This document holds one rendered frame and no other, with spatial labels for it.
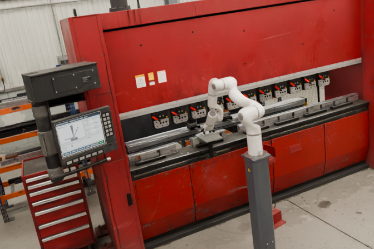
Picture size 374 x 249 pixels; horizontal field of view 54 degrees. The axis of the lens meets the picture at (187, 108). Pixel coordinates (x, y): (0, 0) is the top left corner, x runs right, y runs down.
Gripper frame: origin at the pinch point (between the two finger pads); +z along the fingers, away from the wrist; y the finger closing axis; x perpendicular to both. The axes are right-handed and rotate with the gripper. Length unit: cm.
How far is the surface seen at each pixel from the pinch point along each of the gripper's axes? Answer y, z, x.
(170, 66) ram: 26, -52, -50
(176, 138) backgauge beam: 23.4, 28.6, -17.5
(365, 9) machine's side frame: -214, -64, -68
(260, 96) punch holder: -68, -11, -21
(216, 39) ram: -25, -63, -63
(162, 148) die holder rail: 47.3, 7.6, 1.3
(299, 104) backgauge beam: -140, 33, -25
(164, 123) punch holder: 41.3, -12.5, -14.3
